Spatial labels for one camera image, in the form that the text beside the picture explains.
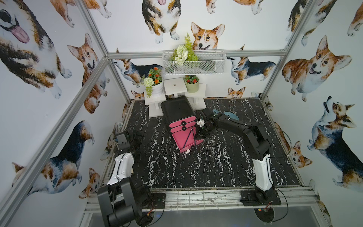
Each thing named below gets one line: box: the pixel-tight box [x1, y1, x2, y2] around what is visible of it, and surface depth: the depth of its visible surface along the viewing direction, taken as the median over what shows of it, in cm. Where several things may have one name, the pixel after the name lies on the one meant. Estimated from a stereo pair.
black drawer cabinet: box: [160, 95, 197, 132], surface depth 94 cm
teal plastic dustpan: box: [212, 109, 240, 121], surface depth 114 cm
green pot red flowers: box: [184, 74, 200, 94], surface depth 100 cm
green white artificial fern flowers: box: [170, 32, 199, 66], surface depth 82 cm
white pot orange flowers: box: [143, 66, 164, 98], surface depth 95 cm
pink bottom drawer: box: [172, 126, 204, 153], surface depth 97 cm
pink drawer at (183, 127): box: [170, 122, 197, 133], surface depth 94 cm
